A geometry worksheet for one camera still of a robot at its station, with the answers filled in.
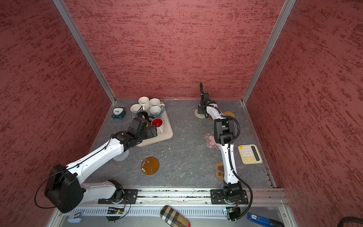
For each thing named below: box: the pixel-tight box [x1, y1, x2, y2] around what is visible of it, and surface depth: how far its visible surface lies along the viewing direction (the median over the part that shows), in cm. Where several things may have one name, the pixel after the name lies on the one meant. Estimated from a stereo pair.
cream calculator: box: [237, 144, 263, 165], surface depth 90 cm
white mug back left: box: [129, 103, 143, 114], surface depth 108 cm
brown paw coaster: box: [215, 161, 225, 180], surface depth 85 cm
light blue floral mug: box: [149, 105, 166, 119], surface depth 103 cm
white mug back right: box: [148, 97, 165, 108], surface depth 111 cm
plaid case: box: [159, 205, 191, 227], surface depth 67 cm
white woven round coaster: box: [194, 108, 206, 119], surface depth 112 cm
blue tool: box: [247, 212, 286, 227], surface depth 67 cm
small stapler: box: [67, 210, 83, 224], surface depth 68 cm
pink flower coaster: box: [204, 130, 221, 151], surface depth 99 cm
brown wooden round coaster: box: [140, 156, 160, 176], surface depth 87 cm
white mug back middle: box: [138, 96, 150, 111], surface depth 109 cm
